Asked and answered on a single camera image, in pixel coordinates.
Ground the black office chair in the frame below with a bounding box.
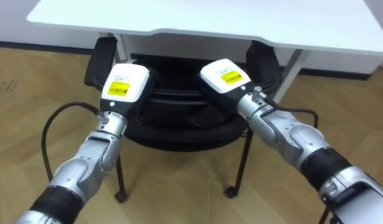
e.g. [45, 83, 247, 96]
[83, 36, 283, 204]

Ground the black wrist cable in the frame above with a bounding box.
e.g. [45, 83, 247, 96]
[40, 101, 100, 182]
[263, 96, 319, 129]

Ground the white desk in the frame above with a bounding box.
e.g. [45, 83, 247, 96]
[26, 0, 383, 104]

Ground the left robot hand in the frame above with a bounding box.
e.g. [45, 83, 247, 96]
[99, 63, 161, 119]

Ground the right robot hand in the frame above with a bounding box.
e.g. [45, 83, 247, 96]
[196, 58, 257, 110]

